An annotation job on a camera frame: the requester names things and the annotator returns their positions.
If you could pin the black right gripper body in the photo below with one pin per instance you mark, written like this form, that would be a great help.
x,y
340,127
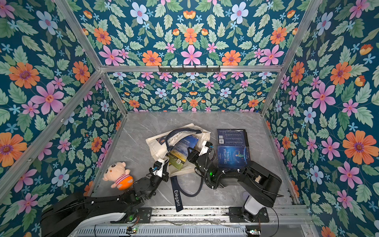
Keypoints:
x,y
197,157

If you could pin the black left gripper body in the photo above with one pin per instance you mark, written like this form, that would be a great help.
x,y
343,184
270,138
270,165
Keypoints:
x,y
155,181

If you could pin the blue green spine book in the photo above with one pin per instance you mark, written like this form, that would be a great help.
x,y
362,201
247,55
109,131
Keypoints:
x,y
233,156

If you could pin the blue green Animal Farm book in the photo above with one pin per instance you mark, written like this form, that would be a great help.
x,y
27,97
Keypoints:
x,y
178,155

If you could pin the cream canvas tote bag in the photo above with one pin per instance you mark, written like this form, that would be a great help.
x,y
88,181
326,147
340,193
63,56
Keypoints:
x,y
161,145

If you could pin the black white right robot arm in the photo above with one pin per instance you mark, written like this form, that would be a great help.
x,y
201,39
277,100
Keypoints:
x,y
261,184

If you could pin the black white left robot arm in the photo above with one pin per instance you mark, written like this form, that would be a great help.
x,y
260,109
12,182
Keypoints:
x,y
75,211

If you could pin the pink plush pig toy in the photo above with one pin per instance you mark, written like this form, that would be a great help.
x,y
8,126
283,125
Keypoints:
x,y
119,175

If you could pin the purple flat pad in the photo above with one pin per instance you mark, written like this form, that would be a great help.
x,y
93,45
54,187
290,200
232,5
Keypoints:
x,y
246,196

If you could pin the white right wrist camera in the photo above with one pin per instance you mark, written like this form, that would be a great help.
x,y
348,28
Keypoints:
x,y
206,145

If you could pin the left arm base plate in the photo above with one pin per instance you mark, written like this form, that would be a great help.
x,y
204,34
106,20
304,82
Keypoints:
x,y
142,215

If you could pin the aluminium front rail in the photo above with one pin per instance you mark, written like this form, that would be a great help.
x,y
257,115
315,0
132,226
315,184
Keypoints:
x,y
208,221

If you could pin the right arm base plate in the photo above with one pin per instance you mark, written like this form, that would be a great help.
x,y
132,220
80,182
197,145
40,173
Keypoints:
x,y
240,215

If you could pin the metal hook rail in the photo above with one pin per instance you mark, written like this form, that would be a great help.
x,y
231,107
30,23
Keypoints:
x,y
188,69

